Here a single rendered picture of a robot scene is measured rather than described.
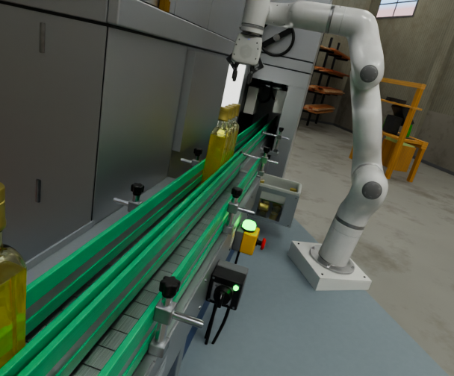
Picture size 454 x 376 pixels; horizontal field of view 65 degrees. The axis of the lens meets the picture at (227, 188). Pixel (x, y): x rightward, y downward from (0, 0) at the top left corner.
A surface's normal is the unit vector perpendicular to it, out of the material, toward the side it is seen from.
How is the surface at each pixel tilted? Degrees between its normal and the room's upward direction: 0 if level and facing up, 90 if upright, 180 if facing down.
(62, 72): 90
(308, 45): 90
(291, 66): 90
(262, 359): 0
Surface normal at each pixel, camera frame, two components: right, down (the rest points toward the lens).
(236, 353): 0.20, -0.92
